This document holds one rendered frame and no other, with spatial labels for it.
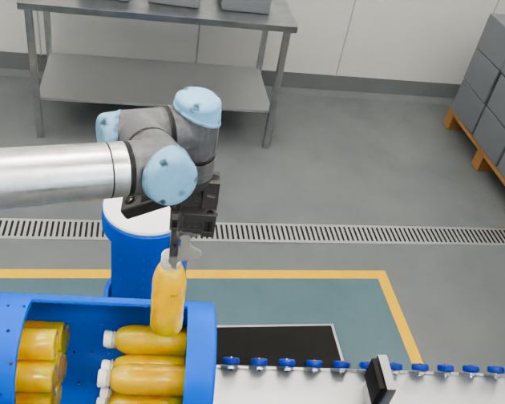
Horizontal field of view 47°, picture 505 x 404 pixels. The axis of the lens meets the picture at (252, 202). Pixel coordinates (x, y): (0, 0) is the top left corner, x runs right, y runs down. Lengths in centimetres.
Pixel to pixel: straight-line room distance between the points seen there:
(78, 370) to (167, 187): 87
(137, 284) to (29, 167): 123
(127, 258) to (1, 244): 152
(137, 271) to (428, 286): 196
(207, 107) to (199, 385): 62
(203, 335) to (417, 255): 243
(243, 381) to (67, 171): 99
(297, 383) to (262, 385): 10
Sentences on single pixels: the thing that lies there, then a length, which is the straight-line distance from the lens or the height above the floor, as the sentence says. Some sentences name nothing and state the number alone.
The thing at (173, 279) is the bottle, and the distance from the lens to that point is 115.
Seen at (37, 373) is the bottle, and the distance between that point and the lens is 137.
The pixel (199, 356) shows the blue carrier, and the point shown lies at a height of 122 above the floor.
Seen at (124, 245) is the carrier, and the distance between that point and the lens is 183.
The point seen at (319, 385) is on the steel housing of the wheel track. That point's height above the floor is 93.
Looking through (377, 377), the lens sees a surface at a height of 107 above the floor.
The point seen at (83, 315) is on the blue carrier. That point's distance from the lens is 151.
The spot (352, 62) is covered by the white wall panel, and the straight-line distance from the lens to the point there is 493.
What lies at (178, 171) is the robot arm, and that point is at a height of 179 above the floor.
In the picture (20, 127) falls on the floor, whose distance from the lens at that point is 417.
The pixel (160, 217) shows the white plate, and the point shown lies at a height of 104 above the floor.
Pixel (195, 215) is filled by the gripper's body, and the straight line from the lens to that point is 103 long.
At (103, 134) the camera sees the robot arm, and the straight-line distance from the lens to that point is 88.
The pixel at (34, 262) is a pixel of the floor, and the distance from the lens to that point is 318.
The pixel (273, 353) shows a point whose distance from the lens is 265.
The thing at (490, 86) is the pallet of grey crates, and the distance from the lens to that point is 453.
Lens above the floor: 225
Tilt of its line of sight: 39 degrees down
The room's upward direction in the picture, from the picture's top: 11 degrees clockwise
